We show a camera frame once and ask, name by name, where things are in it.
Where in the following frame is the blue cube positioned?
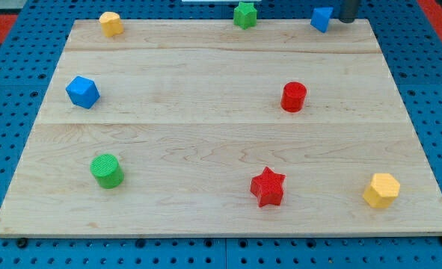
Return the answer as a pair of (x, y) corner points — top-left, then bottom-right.
(66, 76), (100, 109)

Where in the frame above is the wooden board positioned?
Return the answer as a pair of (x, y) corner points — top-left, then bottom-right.
(0, 19), (442, 238)

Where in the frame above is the red star block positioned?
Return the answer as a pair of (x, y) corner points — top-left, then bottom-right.
(250, 167), (286, 208)

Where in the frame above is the red cylinder block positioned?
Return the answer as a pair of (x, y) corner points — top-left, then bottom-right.
(280, 81), (307, 113)

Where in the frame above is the green cylinder block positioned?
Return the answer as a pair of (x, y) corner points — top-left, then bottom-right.
(90, 154), (124, 189)

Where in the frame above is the green star block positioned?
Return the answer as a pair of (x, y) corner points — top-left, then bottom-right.
(233, 2), (257, 30)

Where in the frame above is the blue triangular block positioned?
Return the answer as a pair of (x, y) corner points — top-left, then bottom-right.
(310, 7), (334, 33)

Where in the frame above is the yellow heart block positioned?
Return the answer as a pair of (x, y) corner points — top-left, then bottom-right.
(99, 11), (124, 37)

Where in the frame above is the yellow hexagon block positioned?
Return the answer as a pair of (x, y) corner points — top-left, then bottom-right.
(362, 173), (401, 208)

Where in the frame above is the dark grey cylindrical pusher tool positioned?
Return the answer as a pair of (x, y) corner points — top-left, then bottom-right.
(339, 0), (361, 23)

